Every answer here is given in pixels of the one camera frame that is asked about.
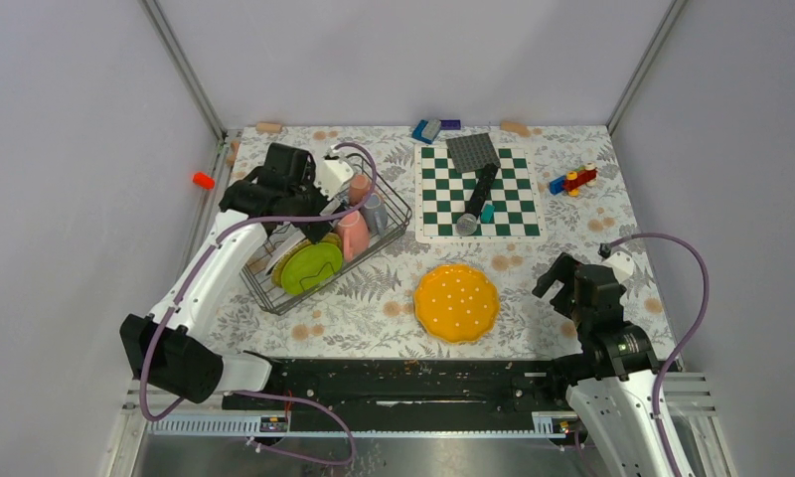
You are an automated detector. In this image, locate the teal rectangular block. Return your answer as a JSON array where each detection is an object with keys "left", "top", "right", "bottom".
[{"left": 480, "top": 204, "right": 495, "bottom": 224}]

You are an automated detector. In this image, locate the purple toy brick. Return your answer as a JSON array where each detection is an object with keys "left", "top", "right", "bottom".
[{"left": 440, "top": 119, "right": 462, "bottom": 131}]

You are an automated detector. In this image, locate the salmon ceramic mug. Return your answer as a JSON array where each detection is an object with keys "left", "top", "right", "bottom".
[{"left": 348, "top": 173, "right": 373, "bottom": 207}]

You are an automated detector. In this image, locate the grey studded building plate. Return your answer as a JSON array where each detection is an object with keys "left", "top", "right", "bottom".
[{"left": 445, "top": 133, "right": 500, "bottom": 174}]

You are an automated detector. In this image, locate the orange dotted scalloped plate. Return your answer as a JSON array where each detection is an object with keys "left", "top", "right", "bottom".
[{"left": 413, "top": 264, "right": 500, "bottom": 344}]

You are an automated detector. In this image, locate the white plate green red rim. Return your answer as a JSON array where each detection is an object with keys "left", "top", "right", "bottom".
[{"left": 263, "top": 226, "right": 312, "bottom": 276}]

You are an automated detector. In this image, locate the green white chessboard mat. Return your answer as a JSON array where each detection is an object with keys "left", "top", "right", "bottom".
[{"left": 413, "top": 141, "right": 547, "bottom": 244}]

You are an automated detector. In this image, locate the grey dotted mug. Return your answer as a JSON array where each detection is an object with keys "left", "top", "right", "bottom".
[{"left": 360, "top": 193, "right": 389, "bottom": 236}]

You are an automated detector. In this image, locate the blue grey toy brick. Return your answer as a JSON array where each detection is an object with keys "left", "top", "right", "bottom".
[{"left": 410, "top": 119, "right": 441, "bottom": 144}]

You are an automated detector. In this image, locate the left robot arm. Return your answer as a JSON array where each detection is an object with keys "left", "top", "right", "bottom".
[{"left": 119, "top": 142, "right": 354, "bottom": 408}]

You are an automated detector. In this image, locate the pink ceramic mug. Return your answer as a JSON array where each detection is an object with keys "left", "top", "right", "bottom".
[{"left": 336, "top": 211, "right": 371, "bottom": 262}]

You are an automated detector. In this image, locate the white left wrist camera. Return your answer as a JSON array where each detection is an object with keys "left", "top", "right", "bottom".
[{"left": 314, "top": 154, "right": 355, "bottom": 199}]

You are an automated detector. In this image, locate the tan block at edge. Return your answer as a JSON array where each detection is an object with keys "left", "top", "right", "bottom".
[{"left": 226, "top": 140, "right": 240, "bottom": 168}]

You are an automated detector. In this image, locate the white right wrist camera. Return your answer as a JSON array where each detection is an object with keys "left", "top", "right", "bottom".
[{"left": 598, "top": 243, "right": 636, "bottom": 283}]

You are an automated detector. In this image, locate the black wire dish rack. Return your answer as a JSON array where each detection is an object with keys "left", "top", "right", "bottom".
[{"left": 240, "top": 178, "right": 412, "bottom": 316}]

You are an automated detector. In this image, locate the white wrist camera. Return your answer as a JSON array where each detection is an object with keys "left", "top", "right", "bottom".
[
  {"left": 314, "top": 154, "right": 355, "bottom": 199},
  {"left": 598, "top": 243, "right": 636, "bottom": 283}
]

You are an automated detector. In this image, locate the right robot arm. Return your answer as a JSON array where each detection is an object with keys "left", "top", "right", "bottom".
[{"left": 533, "top": 252, "right": 696, "bottom": 476}]

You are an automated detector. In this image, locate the tan wooden block left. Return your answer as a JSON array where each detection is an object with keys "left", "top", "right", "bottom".
[{"left": 254, "top": 122, "right": 283, "bottom": 134}]

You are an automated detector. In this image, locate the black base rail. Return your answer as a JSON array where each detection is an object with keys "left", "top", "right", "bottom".
[{"left": 222, "top": 359, "right": 570, "bottom": 433}]

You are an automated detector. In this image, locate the woven bamboo tray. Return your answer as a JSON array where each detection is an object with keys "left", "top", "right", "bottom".
[{"left": 271, "top": 233, "right": 342, "bottom": 288}]

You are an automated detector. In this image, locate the colourful toy brick vehicle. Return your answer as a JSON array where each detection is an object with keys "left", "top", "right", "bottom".
[{"left": 548, "top": 162, "right": 598, "bottom": 197}]

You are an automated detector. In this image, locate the lime green plate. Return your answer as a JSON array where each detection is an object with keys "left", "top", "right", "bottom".
[{"left": 280, "top": 242, "right": 344, "bottom": 295}]

